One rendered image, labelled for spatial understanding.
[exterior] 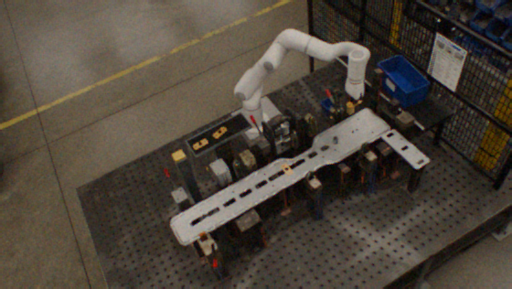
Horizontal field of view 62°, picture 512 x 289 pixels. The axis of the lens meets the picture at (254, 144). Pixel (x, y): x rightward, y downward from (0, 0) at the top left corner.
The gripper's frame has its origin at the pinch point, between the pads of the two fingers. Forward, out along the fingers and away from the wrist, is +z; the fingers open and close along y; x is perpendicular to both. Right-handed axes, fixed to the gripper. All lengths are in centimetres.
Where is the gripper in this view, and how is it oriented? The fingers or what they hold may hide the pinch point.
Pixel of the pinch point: (354, 100)
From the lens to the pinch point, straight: 239.0
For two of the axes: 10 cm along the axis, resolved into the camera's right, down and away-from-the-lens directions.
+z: 1.3, 6.2, 7.7
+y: 5.0, 6.3, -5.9
